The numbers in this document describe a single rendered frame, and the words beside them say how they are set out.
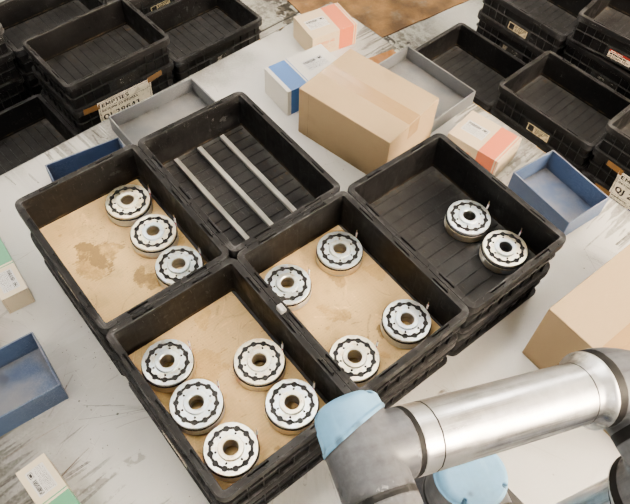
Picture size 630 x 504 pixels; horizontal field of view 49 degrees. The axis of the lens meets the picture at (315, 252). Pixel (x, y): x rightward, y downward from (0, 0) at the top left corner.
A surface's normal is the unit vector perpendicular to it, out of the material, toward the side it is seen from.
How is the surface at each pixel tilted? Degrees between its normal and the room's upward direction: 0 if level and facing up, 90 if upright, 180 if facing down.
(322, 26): 0
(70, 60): 0
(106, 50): 0
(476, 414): 17
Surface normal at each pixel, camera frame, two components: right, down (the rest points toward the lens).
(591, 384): 0.34, -0.47
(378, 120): 0.04, -0.57
